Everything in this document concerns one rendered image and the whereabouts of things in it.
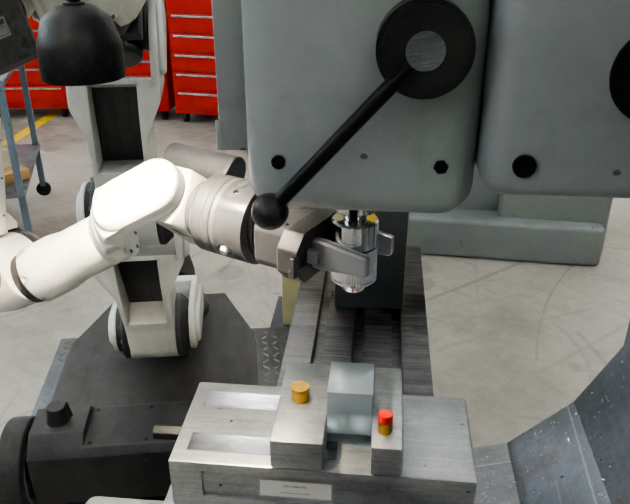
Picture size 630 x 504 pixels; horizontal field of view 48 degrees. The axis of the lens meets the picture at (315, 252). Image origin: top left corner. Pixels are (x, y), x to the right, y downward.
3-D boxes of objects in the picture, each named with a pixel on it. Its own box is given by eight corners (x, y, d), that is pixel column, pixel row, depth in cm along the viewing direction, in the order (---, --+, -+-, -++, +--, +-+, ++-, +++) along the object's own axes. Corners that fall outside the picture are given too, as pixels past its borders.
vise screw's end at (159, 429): (153, 441, 88) (152, 429, 87) (157, 432, 90) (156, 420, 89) (184, 443, 88) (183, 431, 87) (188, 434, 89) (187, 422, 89)
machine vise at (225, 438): (172, 505, 84) (163, 433, 79) (203, 421, 97) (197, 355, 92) (471, 529, 80) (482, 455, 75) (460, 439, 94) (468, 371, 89)
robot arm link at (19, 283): (101, 274, 80) (-29, 340, 84) (139, 256, 90) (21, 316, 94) (56, 190, 79) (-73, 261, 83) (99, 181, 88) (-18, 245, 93)
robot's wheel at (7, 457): (32, 467, 159) (15, 397, 150) (55, 466, 160) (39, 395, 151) (6, 539, 142) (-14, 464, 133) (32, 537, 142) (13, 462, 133)
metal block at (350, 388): (326, 433, 82) (327, 391, 79) (330, 400, 87) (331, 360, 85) (371, 436, 82) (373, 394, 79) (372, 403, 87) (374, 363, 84)
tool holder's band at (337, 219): (345, 240, 67) (345, 231, 67) (323, 222, 71) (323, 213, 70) (387, 231, 69) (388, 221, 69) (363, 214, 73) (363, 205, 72)
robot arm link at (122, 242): (179, 195, 74) (77, 248, 77) (221, 223, 82) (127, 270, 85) (167, 146, 77) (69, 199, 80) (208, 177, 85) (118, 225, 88)
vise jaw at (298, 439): (270, 468, 79) (269, 440, 78) (287, 386, 93) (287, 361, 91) (323, 471, 79) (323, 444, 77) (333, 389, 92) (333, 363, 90)
